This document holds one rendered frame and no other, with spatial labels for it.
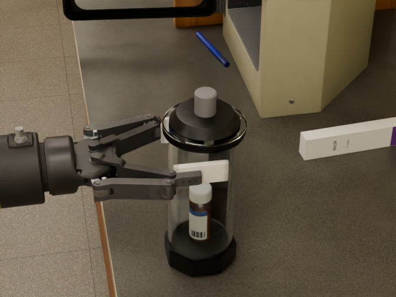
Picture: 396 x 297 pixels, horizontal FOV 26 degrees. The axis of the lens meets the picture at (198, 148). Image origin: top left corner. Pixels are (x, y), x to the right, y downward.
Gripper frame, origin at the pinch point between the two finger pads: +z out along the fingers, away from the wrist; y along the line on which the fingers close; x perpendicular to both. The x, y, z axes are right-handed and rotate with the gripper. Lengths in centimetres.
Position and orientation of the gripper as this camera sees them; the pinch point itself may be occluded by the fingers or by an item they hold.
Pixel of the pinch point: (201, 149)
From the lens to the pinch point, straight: 112.4
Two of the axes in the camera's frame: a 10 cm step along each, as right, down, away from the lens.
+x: -0.1, 8.2, 5.8
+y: -2.0, -5.7, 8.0
